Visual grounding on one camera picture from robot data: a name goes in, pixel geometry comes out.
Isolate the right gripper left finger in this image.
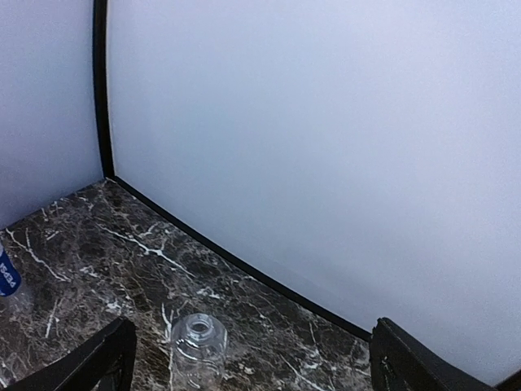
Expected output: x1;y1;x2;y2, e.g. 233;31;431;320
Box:
7;317;137;391

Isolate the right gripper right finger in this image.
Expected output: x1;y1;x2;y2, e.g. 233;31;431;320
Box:
370;318;493;390

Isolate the clear unlabeled plastic bottle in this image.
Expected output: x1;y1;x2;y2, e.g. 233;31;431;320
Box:
172;313;228;390

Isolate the blue cap water bottle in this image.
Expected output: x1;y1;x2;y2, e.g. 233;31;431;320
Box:
0;246;33;314

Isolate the left black frame post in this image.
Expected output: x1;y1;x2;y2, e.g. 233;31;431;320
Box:
92;0;115;178

